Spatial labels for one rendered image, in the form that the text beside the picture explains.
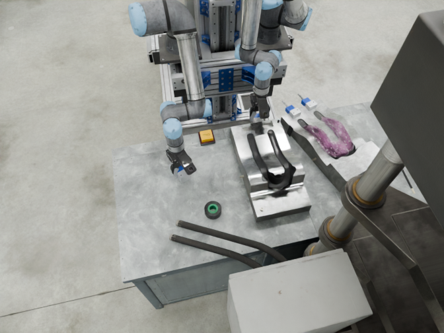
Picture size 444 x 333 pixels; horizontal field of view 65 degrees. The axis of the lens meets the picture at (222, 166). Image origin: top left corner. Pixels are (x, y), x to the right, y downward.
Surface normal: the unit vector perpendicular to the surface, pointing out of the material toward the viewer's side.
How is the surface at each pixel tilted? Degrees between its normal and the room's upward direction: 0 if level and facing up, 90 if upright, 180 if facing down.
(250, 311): 0
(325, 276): 0
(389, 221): 0
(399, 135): 90
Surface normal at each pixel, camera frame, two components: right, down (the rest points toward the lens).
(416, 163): -0.97, 0.19
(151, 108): 0.00, -0.53
